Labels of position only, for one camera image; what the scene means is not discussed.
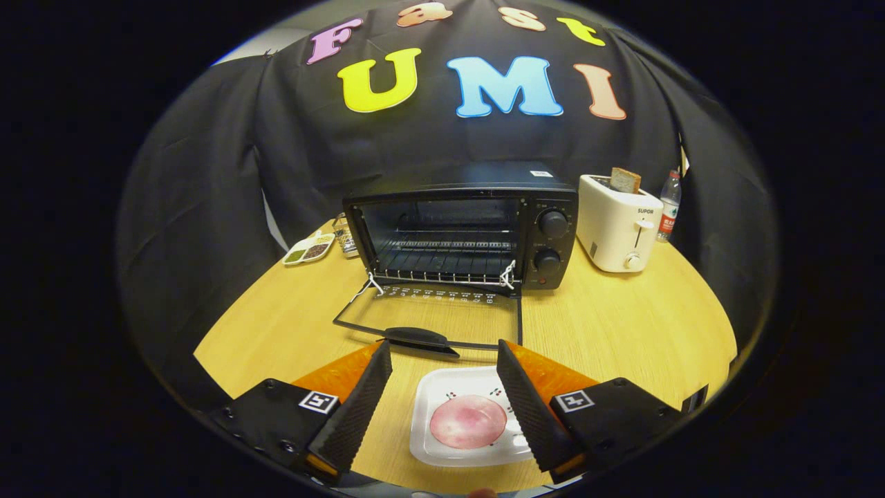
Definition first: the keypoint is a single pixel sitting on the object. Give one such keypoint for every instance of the brown bread slice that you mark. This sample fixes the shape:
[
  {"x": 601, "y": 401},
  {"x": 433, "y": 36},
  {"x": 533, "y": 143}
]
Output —
[{"x": 625, "y": 180}]

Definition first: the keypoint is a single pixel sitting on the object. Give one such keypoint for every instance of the clear water bottle red label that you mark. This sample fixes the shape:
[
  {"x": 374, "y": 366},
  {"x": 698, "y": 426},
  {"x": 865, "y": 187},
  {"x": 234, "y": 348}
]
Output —
[{"x": 669, "y": 207}]

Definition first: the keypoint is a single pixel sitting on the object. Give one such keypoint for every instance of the black backdrop cloth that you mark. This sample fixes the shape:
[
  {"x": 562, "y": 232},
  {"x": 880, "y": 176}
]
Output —
[{"x": 207, "y": 173}]

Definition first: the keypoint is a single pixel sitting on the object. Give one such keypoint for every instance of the white square plate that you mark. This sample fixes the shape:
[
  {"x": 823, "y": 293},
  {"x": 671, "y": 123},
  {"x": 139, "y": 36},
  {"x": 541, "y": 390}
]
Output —
[{"x": 432, "y": 387}]

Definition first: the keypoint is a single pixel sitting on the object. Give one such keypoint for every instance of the white toaster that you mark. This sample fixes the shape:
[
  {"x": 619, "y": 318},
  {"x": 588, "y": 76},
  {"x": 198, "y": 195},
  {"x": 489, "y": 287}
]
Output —
[{"x": 612, "y": 228}]

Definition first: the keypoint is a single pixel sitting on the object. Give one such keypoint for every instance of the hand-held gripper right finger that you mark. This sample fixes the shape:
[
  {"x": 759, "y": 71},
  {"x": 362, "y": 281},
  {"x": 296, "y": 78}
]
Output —
[{"x": 529, "y": 415}]

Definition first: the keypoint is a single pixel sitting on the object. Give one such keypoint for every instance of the pink ham slice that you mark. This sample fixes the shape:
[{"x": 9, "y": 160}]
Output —
[{"x": 467, "y": 422}]

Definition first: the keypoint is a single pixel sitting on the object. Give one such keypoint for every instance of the black toaster oven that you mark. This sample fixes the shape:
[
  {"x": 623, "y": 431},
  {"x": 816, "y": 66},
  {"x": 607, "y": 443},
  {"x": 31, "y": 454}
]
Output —
[{"x": 553, "y": 242}]

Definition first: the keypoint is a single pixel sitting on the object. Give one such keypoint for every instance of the white divided spice dish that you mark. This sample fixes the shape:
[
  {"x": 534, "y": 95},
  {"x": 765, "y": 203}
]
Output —
[{"x": 308, "y": 250}]

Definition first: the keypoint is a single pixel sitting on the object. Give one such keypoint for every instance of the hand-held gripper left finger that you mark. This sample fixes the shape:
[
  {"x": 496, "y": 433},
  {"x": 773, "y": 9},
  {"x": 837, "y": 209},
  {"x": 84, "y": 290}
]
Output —
[{"x": 356, "y": 415}]

